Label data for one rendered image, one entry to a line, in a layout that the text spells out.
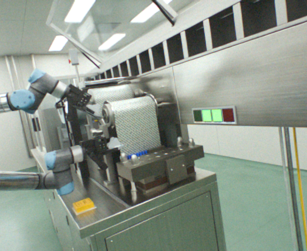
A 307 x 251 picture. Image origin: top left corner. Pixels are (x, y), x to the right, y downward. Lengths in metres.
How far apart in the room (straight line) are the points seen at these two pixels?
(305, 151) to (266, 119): 2.73
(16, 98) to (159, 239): 0.79
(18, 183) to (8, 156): 5.62
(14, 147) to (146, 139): 5.62
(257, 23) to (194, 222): 0.86
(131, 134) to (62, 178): 0.38
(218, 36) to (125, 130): 0.60
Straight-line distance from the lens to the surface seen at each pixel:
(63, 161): 1.08
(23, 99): 1.01
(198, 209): 1.18
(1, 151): 6.70
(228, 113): 1.00
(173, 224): 1.12
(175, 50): 1.32
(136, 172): 1.02
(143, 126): 1.24
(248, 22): 0.99
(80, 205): 1.06
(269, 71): 0.88
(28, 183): 1.13
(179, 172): 1.11
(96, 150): 1.12
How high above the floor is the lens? 1.31
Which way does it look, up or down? 7 degrees down
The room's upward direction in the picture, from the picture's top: 10 degrees counter-clockwise
